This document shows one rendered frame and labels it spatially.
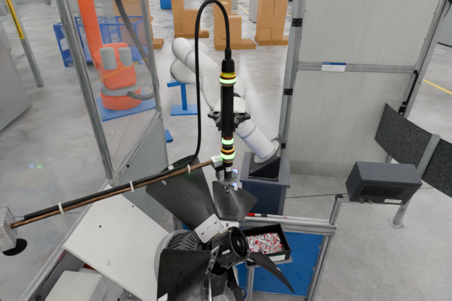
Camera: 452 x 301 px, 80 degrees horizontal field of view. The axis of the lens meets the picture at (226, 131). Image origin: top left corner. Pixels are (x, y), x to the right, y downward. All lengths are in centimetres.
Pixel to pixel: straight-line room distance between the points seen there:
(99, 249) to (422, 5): 269
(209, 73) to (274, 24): 803
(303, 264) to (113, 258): 123
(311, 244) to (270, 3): 783
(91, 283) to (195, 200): 57
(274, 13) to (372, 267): 754
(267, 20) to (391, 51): 648
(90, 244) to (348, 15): 237
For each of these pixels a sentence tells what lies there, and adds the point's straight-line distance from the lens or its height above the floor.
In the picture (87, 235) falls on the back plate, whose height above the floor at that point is 133.
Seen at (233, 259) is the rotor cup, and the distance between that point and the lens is 98.
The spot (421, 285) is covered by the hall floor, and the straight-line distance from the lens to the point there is 276.
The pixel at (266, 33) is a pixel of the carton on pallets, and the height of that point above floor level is 33.
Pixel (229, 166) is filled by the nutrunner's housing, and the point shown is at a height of 149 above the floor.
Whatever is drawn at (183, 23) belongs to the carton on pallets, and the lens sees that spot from 1004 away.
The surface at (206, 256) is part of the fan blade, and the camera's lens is 90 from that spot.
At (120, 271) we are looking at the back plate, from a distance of 101.
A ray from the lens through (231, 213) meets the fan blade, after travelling 114.
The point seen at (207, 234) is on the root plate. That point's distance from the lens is 102.
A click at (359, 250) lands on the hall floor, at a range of 274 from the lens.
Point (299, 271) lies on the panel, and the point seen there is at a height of 41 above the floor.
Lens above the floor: 203
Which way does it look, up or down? 31 degrees down
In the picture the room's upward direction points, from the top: straight up
